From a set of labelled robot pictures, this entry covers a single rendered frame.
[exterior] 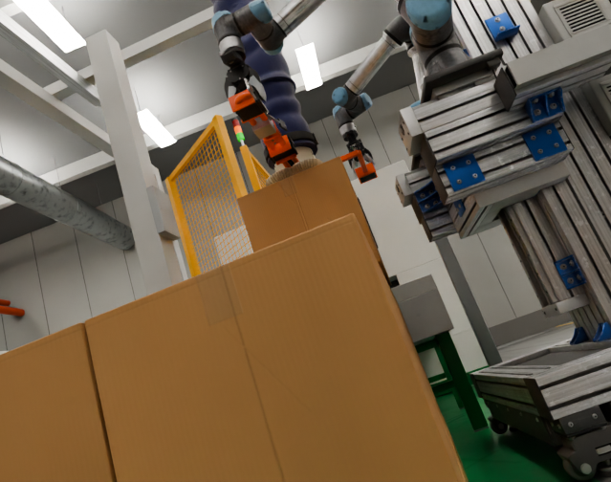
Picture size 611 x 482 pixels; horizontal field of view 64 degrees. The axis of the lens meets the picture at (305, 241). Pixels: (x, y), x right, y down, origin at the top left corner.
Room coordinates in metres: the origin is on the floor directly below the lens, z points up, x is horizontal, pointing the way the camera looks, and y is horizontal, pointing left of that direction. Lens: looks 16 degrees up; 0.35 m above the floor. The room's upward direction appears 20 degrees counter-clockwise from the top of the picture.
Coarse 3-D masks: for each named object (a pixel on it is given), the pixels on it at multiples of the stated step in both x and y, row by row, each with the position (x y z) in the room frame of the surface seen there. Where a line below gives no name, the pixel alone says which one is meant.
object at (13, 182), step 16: (0, 160) 6.43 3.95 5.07; (0, 176) 6.50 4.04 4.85; (16, 176) 6.78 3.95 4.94; (32, 176) 7.14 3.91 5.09; (0, 192) 6.80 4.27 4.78; (16, 192) 6.97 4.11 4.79; (32, 192) 7.21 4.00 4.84; (48, 192) 7.54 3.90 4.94; (64, 192) 8.03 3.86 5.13; (32, 208) 7.64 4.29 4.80; (48, 208) 7.78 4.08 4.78; (64, 208) 8.08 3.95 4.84; (80, 208) 8.49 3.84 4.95; (96, 208) 9.11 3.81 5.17; (80, 224) 8.75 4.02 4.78; (96, 224) 9.10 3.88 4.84; (112, 224) 9.63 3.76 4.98; (112, 240) 9.97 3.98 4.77; (128, 240) 10.43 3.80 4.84
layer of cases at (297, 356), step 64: (256, 256) 0.61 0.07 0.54; (320, 256) 0.60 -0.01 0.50; (128, 320) 0.64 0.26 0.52; (192, 320) 0.63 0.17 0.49; (256, 320) 0.61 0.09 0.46; (320, 320) 0.60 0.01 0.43; (384, 320) 0.59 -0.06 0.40; (0, 384) 0.67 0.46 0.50; (64, 384) 0.65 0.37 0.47; (128, 384) 0.64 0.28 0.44; (192, 384) 0.63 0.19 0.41; (256, 384) 0.62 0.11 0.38; (320, 384) 0.61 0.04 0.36; (384, 384) 0.60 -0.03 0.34; (0, 448) 0.67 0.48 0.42; (64, 448) 0.66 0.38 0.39; (128, 448) 0.64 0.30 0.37; (192, 448) 0.63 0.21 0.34; (256, 448) 0.62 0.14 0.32; (320, 448) 0.61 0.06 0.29; (384, 448) 0.60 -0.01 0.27; (448, 448) 0.73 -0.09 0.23
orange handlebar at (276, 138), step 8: (240, 96) 1.25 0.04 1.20; (248, 96) 1.25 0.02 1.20; (272, 136) 1.55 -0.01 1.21; (280, 136) 1.52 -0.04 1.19; (272, 144) 1.56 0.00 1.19; (352, 152) 1.89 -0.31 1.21; (360, 152) 1.90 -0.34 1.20; (296, 160) 1.76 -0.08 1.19; (344, 160) 1.90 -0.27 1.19; (360, 160) 1.96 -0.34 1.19
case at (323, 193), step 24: (312, 168) 1.60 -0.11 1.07; (336, 168) 1.59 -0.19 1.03; (264, 192) 1.62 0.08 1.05; (288, 192) 1.61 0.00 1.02; (312, 192) 1.60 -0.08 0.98; (336, 192) 1.59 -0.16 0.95; (264, 216) 1.63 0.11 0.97; (288, 216) 1.62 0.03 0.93; (312, 216) 1.61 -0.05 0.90; (336, 216) 1.59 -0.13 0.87; (360, 216) 1.58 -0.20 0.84; (264, 240) 1.63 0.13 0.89
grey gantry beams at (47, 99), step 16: (192, 16) 3.15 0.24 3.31; (208, 16) 3.13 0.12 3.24; (160, 32) 3.19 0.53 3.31; (176, 32) 3.17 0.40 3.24; (192, 32) 3.20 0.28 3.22; (128, 48) 3.23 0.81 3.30; (144, 48) 3.21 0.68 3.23; (160, 48) 3.25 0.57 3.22; (0, 64) 2.81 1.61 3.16; (128, 64) 3.30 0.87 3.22; (0, 80) 2.89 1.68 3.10; (16, 80) 2.95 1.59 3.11; (16, 96) 3.08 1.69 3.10; (32, 96) 3.14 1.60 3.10; (48, 96) 3.28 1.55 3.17; (64, 96) 3.40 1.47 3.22; (48, 112) 3.37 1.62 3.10; (64, 112) 3.45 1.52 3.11; (80, 128) 3.71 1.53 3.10; (96, 128) 3.88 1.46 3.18; (96, 144) 4.01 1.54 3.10; (160, 176) 5.01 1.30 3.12
